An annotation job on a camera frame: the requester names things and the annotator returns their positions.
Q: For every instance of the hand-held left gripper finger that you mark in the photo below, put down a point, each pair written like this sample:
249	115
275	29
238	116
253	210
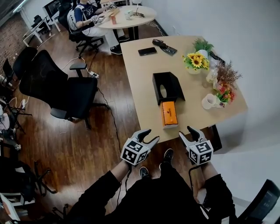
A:
142	133
153	142

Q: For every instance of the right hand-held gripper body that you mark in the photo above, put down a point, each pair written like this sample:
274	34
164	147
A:
201	152

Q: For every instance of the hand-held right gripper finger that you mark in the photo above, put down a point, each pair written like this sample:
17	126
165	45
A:
183	137
195	133

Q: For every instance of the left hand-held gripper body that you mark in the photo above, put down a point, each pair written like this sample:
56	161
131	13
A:
134	151

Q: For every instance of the orange tissues pack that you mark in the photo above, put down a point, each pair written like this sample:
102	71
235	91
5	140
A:
169	114

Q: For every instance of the black tissue box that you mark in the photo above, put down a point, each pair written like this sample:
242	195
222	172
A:
172	87

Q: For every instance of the person's left forearm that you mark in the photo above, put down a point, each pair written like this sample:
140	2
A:
102	188

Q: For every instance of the person's right forearm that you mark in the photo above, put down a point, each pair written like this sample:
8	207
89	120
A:
216	188

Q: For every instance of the person's right shoe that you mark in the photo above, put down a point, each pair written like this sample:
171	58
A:
168	155

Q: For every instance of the person's shoe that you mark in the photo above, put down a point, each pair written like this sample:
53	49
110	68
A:
144	172
168	155

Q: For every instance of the person's left shoe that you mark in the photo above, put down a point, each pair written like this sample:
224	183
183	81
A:
144	172

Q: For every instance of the white mug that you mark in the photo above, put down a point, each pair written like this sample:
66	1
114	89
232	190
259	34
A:
208	102

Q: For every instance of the red and orange flower pot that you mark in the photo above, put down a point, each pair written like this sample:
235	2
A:
225	94

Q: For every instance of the person's body in black clothing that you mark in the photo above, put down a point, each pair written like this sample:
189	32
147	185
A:
157	201

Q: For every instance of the clear glass jar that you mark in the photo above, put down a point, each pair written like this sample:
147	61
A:
211	75

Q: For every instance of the brown dried plant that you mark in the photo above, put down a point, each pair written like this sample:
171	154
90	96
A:
227	74

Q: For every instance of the sunflower bouquet in pot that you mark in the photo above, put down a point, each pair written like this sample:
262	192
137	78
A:
197	62

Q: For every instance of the white power strip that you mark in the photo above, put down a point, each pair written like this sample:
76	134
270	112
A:
93	74

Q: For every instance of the grey and black chair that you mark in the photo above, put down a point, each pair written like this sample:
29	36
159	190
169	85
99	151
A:
262	201

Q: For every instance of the black tray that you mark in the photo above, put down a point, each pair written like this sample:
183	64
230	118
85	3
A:
217	58

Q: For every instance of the black smartphone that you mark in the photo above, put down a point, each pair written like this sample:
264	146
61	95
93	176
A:
147	51

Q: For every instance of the green plant in white pot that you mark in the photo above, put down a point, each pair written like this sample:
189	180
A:
202	44

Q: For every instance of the black plastic bag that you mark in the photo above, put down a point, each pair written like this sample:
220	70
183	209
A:
165	47

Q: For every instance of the large black office chair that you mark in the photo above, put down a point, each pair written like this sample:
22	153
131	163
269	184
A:
57	87

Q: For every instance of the round beige table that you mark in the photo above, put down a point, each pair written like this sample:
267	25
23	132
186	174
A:
135	20

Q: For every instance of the black chair with star base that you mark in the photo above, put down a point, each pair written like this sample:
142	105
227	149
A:
24	179

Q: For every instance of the orange can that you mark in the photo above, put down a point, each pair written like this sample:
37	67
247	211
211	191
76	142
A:
113	19

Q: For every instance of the white cup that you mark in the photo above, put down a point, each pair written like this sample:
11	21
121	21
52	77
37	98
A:
128	15

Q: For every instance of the black swivel chair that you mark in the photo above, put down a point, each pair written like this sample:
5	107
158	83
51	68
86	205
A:
65	19

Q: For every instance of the black mesh chair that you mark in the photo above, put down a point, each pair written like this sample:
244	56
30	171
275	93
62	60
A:
22	59

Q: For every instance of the white desk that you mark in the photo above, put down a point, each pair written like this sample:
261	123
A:
35	30

